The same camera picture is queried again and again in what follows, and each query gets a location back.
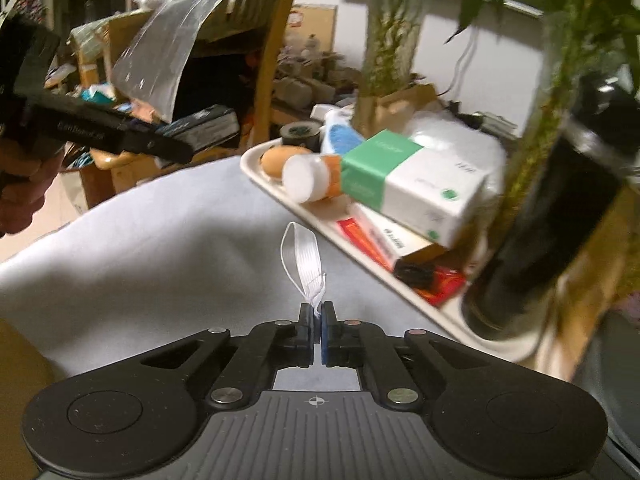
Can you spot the green white carton box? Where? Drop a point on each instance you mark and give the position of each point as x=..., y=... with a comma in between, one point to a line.
x=410, y=190

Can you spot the brown egg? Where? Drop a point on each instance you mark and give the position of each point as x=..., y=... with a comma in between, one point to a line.
x=280, y=162

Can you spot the red packet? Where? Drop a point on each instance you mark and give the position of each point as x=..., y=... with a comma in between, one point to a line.
x=445, y=280

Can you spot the wooden chair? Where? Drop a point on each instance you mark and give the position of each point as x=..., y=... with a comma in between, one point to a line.
x=270, y=60

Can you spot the orange bottle white cap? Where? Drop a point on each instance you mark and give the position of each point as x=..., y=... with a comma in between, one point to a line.
x=310, y=177

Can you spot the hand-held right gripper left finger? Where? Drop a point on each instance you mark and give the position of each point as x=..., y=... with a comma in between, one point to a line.
x=309, y=335

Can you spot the blue white bowl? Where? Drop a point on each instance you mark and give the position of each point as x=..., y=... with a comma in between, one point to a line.
x=342, y=132

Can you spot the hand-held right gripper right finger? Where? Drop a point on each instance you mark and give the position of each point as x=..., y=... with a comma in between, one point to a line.
x=326, y=332

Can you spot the brown paper bag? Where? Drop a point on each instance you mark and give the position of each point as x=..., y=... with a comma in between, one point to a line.
x=400, y=105

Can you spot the wooden stool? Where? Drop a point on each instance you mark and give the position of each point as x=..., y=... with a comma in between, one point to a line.
x=120, y=172

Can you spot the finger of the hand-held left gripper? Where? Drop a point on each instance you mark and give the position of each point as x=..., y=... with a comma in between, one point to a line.
x=160, y=145

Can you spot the black thermos bottle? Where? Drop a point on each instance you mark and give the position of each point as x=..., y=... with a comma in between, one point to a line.
x=540, y=220

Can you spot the small black box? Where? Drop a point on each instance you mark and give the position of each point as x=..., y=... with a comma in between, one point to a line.
x=210, y=127

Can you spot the crumpled white plastic bag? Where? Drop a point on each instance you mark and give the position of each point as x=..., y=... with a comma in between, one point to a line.
x=450, y=135

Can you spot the black tape roll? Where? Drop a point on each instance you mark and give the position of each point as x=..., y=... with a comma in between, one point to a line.
x=300, y=135

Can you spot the white tray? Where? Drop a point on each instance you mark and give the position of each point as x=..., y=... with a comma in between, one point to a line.
x=310, y=215

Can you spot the clear plastic sheet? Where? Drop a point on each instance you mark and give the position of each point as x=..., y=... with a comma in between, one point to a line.
x=170, y=45

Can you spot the lucky bamboo in glass vase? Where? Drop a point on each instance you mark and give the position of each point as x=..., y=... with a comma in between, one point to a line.
x=392, y=35
x=560, y=60

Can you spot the red white box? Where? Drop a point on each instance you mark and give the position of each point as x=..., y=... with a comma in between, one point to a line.
x=385, y=240

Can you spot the person's left hand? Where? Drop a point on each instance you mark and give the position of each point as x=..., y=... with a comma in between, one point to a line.
x=22, y=185

